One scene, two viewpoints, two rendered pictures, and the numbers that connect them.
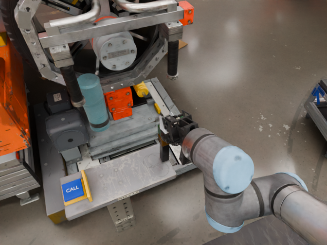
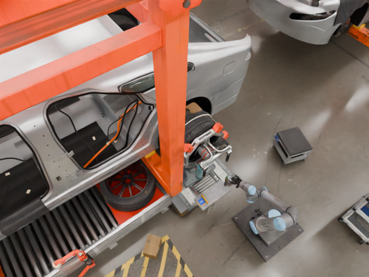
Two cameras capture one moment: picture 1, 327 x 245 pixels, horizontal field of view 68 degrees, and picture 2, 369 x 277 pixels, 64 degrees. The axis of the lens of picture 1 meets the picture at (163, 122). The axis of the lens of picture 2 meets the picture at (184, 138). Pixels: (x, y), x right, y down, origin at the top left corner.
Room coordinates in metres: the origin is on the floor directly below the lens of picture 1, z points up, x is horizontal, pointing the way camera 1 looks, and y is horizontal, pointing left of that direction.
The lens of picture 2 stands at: (-0.82, 0.90, 3.71)
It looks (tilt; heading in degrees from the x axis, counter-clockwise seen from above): 56 degrees down; 345
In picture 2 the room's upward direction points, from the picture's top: 2 degrees clockwise
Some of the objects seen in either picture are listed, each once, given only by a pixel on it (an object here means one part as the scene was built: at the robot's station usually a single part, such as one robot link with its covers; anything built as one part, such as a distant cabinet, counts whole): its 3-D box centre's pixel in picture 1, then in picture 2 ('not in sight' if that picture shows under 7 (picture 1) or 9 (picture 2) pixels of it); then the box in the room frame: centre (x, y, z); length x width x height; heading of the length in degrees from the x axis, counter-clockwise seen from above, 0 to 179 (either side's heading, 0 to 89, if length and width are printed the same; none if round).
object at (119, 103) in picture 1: (116, 96); not in sight; (0.90, 0.23, 0.48); 0.16 x 0.12 x 0.17; 24
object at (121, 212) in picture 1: (119, 203); (208, 203); (0.46, 0.21, 0.21); 0.10 x 0.10 x 0.42; 24
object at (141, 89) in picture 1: (135, 78); not in sight; (1.00, 0.15, 0.51); 0.29 x 0.06 x 0.06; 24
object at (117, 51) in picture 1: (110, 39); (207, 153); (0.80, 0.19, 0.85); 0.21 x 0.14 x 0.14; 24
